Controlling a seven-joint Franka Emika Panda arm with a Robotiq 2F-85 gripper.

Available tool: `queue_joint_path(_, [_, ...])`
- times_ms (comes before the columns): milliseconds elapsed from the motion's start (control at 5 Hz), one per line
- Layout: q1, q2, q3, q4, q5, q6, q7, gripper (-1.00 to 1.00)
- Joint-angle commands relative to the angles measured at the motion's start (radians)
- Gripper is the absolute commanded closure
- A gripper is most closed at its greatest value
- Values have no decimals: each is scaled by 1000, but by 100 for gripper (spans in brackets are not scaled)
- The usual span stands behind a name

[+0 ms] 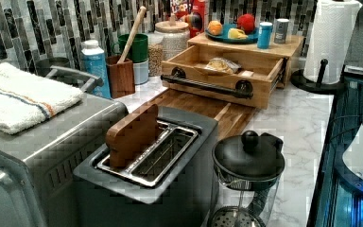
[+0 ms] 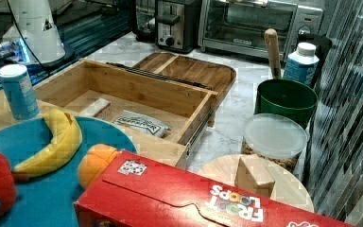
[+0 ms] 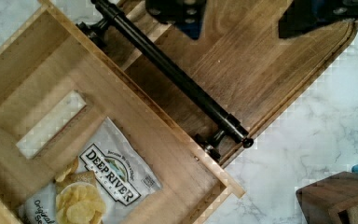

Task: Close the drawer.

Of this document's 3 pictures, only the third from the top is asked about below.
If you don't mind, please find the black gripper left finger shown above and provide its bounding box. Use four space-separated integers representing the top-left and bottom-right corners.
145 0 207 40

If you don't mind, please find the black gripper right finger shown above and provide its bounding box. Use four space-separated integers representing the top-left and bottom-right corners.
278 0 358 39

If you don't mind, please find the light wooden drawer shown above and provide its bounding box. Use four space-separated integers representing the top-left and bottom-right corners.
0 0 244 224

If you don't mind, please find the dark wooden cutting board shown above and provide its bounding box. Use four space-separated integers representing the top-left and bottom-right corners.
103 0 358 163

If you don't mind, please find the Deep River chips bag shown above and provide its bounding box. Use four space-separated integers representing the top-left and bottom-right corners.
19 119 162 224

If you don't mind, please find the dark wooden utensil holder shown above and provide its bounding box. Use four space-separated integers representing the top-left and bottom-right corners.
296 172 358 224

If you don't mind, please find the black drawer handle bar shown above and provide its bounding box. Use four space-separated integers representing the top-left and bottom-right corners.
76 0 254 161

